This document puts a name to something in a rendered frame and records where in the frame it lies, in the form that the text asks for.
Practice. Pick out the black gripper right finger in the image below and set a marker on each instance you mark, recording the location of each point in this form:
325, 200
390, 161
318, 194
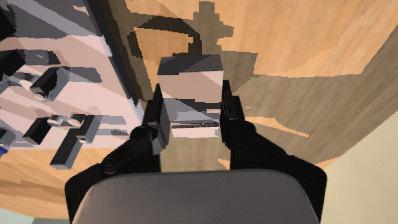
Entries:
250, 150

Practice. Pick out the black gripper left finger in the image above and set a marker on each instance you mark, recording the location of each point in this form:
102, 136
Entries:
137, 155

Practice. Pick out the blue flat metal plate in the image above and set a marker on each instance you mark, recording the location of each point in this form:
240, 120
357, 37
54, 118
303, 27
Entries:
4, 149

